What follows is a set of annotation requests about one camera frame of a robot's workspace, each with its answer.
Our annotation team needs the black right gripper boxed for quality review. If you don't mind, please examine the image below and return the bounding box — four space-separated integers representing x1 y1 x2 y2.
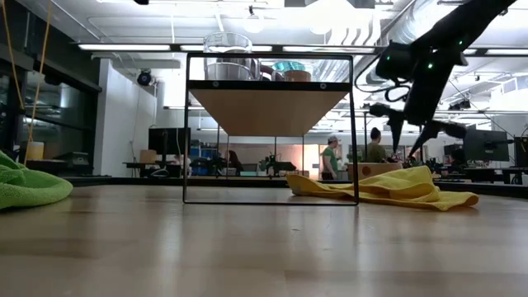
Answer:
369 78 469 158

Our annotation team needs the yellow microfibre cloth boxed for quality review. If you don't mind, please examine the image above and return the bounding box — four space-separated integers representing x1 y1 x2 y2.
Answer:
285 165 480 212

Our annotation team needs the yellow plastic container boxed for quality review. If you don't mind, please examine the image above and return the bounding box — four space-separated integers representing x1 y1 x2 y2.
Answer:
25 140 45 162

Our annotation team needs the black computer monitor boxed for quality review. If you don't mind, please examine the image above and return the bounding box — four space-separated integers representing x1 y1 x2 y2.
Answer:
513 135 528 168
148 126 192 158
461 127 511 163

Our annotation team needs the yellow cable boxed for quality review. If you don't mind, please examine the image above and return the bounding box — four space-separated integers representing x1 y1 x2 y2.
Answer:
0 0 54 167

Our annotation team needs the clear glass mug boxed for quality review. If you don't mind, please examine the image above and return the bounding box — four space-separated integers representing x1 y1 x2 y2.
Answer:
202 31 262 83
205 61 253 82

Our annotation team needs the black ceiling spotlight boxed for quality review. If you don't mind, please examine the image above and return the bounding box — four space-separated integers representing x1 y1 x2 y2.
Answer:
136 68 153 87

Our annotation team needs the wooden shelf with black frame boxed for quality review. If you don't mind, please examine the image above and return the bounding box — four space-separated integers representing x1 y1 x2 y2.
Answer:
183 52 359 206

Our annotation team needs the black aluminium rail frame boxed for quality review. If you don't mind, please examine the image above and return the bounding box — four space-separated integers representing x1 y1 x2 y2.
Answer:
61 175 528 198

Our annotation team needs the blue faceted plastic tumbler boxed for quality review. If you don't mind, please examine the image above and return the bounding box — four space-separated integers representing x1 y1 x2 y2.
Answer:
271 60 308 73

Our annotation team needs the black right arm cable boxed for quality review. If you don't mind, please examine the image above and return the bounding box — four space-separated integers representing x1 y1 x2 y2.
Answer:
353 61 413 104

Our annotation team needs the green microfibre cloth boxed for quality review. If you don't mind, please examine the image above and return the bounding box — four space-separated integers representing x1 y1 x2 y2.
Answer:
0 148 74 210

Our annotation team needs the person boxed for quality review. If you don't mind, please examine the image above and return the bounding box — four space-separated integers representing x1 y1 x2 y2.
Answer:
227 149 245 175
321 135 342 182
365 126 388 163

